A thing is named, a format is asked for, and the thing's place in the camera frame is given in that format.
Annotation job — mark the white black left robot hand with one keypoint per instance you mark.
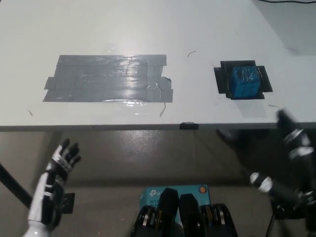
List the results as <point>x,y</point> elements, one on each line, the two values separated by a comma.
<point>47,187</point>

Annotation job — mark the black floor outlet plate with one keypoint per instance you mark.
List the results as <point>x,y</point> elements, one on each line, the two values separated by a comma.
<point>281,208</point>
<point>67,202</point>

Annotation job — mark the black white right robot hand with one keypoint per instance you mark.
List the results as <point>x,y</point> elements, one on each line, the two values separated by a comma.
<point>295,145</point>

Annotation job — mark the teal router cardboard box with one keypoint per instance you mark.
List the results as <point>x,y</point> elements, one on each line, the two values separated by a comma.
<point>153,195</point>

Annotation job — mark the blue rubik's cube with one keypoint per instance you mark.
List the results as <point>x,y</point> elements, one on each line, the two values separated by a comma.
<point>245,82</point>

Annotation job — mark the grey duct tape patch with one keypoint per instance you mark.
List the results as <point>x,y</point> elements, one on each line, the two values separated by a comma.
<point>106,79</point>

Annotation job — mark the black table leg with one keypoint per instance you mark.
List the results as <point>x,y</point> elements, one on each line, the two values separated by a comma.
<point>14,186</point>

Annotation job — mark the black tape square mark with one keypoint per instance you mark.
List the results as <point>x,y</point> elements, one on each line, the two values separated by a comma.
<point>222,79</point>

